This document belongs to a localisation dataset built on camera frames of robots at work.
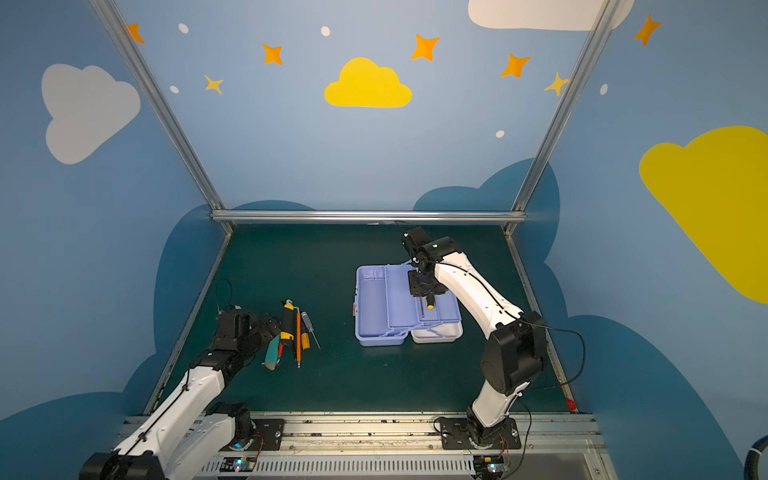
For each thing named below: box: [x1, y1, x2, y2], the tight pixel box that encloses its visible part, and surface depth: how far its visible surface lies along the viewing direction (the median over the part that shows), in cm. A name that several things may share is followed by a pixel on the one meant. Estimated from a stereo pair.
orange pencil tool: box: [294, 306, 301, 369], surface depth 92 cm
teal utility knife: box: [265, 334, 280, 371], surface depth 88 cm
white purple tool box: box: [353, 261, 463, 346], surface depth 90 cm
